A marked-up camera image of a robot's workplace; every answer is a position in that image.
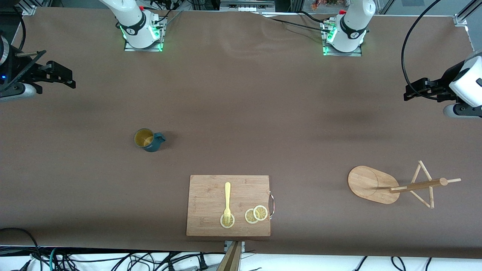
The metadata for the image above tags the dark teal ribbed mug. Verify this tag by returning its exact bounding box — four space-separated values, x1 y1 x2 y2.
134 128 166 152

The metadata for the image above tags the wooden mug rack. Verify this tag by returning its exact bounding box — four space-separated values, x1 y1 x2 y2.
347 160 462 209

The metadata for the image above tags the wooden cutting board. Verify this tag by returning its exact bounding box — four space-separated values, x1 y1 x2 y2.
186 175 272 237

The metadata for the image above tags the grey power strip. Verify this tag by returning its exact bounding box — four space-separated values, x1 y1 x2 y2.
220 0 276 12

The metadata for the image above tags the yellow plastic fork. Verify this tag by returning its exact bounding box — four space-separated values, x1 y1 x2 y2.
223 182 232 225

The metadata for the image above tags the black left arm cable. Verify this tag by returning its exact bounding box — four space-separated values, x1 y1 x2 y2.
401 0 443 99

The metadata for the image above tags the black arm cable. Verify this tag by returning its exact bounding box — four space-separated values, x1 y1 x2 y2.
401 0 443 99
13 8 27 51

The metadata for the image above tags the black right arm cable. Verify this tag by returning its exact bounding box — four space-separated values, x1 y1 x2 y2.
13 8 27 51

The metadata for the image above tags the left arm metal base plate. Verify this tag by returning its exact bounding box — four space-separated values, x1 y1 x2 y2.
322 21 363 57

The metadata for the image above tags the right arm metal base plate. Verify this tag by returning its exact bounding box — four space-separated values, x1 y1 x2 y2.
124 15 165 52

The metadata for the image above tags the black cable across table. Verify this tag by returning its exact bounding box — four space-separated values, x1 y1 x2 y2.
260 11 332 32

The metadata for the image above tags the black looped floor cable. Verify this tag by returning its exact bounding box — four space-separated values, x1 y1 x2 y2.
0 227 43 271

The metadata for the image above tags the teal floor cable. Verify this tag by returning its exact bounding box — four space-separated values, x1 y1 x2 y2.
49 247 61 271

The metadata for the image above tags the brown camera stand beam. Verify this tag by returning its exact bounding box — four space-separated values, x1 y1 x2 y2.
217 241 246 271

